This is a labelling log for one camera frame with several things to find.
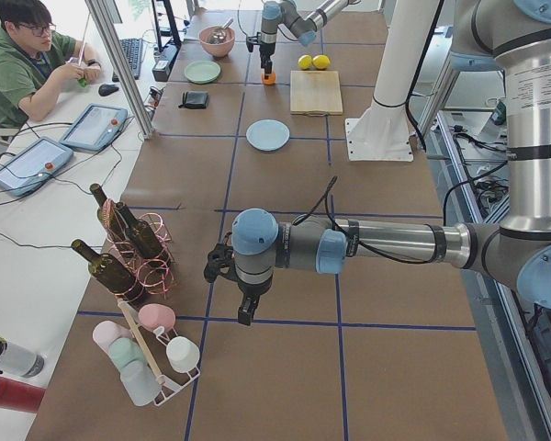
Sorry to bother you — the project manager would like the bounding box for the black keyboard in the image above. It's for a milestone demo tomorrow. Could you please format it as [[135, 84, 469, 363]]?
[[119, 38, 143, 80]]

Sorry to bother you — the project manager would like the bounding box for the lower yellow lemon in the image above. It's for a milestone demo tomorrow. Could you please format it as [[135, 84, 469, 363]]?
[[298, 54, 313, 71]]

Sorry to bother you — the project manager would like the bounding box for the orange mandarin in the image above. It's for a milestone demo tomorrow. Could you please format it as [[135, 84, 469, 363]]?
[[262, 73, 276, 85]]

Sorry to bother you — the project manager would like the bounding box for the person in green hoodie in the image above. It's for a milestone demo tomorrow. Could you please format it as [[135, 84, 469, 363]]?
[[0, 1, 101, 129]]

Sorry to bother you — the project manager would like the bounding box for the light blue plate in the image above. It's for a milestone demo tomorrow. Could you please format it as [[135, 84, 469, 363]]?
[[245, 119, 290, 152]]

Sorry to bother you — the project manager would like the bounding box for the upper yellow lemon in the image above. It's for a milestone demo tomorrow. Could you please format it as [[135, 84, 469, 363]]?
[[312, 54, 331, 70]]

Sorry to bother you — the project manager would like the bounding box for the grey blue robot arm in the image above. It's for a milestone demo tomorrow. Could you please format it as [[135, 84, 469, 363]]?
[[204, 1, 551, 325]]

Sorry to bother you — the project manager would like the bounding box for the yellow lemon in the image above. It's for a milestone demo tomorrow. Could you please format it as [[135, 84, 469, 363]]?
[[312, 54, 331, 70], [298, 54, 313, 71]]

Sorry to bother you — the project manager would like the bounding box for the aluminium frame post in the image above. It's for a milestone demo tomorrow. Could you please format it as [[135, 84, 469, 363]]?
[[85, 0, 154, 140]]

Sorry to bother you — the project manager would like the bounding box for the pale pink cup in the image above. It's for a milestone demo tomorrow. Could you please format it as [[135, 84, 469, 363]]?
[[92, 321, 133, 354]]

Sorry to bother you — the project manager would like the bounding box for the near blue teach pendant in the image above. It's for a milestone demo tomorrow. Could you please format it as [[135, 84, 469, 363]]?
[[0, 137, 73, 197]]

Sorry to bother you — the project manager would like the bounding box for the white cup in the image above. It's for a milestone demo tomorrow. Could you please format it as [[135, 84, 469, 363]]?
[[166, 336, 200, 373]]

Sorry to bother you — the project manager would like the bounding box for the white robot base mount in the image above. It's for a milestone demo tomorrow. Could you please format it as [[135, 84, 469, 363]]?
[[345, 0, 443, 162]]

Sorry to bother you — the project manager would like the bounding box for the bamboo cutting board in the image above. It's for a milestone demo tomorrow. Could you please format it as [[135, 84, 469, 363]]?
[[290, 71, 343, 115]]

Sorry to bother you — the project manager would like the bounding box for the metal ladle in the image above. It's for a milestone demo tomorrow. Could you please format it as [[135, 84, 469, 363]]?
[[206, 17, 233, 44]]

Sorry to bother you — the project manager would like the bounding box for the grey water bottle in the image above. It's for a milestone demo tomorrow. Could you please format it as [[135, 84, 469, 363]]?
[[0, 336, 45, 378]]

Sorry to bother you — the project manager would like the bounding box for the light green plate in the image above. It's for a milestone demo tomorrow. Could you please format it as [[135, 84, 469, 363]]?
[[184, 61, 221, 85]]

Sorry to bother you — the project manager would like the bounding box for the grey folded cloth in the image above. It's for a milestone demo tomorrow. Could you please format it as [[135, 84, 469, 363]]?
[[178, 91, 209, 109]]

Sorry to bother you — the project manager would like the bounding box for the far blue teach pendant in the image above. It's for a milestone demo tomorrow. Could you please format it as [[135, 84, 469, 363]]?
[[60, 103, 128, 152]]

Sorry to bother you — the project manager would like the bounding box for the dark green wine bottle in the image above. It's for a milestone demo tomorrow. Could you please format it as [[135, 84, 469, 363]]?
[[71, 239, 149, 308]]

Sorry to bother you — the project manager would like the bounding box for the pale blue cup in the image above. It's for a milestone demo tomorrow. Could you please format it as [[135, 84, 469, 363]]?
[[120, 360, 162, 406]]

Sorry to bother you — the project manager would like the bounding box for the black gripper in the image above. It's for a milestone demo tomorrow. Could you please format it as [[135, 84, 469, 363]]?
[[203, 232, 272, 325]]

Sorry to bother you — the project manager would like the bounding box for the red cylinder bottle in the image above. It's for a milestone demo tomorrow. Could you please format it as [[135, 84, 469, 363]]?
[[0, 377, 46, 413]]

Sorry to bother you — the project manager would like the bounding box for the black computer mouse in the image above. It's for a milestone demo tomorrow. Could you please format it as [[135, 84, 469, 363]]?
[[98, 84, 119, 97]]

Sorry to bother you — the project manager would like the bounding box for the copper wire bottle rack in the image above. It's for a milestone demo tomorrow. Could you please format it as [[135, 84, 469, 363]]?
[[97, 198, 175, 300]]

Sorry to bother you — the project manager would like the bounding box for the white cup rack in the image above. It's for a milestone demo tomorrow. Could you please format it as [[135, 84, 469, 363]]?
[[118, 301, 201, 407]]

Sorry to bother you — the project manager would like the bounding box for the blue teach pendant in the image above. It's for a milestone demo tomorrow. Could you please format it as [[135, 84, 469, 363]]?
[[60, 103, 128, 152], [0, 137, 73, 197]]

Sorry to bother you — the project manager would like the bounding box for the pink bowl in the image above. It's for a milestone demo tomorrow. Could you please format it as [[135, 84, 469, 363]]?
[[198, 26, 235, 58]]

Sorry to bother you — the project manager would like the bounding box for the pale green cup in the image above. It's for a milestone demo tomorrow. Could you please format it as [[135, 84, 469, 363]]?
[[107, 337, 146, 370]]

